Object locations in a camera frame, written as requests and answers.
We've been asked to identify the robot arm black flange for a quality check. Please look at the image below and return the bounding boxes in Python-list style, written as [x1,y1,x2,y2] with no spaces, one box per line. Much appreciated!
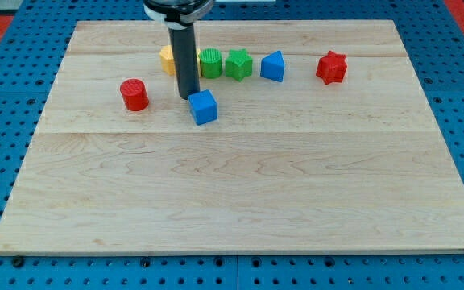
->
[143,0,214,30]

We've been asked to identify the green star block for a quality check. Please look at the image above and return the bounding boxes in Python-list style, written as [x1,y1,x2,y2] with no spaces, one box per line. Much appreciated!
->
[225,49,253,81]

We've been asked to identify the red star block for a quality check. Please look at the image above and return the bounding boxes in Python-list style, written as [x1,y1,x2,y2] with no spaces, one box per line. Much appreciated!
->
[315,51,348,85]

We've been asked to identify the blue cube block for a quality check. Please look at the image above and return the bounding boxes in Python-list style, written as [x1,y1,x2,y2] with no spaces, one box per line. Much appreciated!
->
[188,89,218,126]

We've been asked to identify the green cylinder block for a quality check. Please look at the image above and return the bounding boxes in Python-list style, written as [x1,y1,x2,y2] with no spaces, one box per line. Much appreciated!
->
[199,48,222,79]

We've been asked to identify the blue triangle block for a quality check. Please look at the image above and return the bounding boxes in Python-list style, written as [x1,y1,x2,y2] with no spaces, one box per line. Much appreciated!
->
[260,51,285,82]

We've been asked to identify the wooden board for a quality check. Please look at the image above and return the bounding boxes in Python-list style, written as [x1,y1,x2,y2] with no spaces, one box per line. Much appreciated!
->
[0,20,464,256]

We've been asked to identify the yellow block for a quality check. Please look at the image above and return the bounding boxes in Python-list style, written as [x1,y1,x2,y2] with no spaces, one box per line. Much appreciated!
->
[159,45,202,77]

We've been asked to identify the red cylinder block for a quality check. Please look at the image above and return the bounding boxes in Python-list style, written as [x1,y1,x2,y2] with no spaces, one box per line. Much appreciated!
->
[119,78,149,111]

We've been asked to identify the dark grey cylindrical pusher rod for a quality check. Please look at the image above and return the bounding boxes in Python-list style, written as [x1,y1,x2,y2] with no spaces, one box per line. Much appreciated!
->
[168,24,200,100]

